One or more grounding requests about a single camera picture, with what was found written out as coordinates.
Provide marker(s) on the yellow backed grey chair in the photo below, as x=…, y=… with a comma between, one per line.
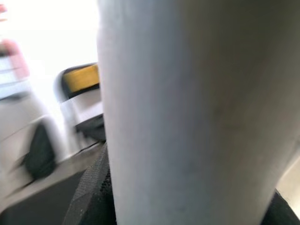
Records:
x=79, y=79

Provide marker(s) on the white plastic table leg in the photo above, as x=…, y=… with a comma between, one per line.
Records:
x=187, y=105

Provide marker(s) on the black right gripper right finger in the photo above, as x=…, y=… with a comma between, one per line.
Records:
x=286, y=213

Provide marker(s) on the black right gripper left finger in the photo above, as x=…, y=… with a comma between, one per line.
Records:
x=93, y=199

